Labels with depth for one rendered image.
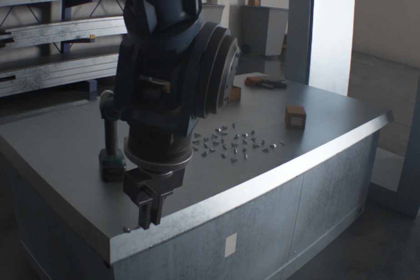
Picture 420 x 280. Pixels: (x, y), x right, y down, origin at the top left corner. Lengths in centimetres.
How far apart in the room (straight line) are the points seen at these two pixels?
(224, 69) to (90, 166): 67
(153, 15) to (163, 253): 71
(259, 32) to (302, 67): 483
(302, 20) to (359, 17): 852
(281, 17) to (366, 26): 402
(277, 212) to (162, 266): 53
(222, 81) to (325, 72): 230
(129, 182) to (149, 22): 38
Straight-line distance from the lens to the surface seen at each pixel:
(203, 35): 69
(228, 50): 69
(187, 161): 81
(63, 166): 126
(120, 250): 92
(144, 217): 92
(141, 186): 83
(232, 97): 194
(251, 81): 231
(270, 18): 739
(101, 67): 501
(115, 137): 113
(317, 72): 287
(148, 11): 55
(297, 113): 164
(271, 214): 146
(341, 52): 314
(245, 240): 139
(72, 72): 482
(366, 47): 1114
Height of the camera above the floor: 116
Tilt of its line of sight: 20 degrees down
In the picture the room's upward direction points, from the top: 3 degrees clockwise
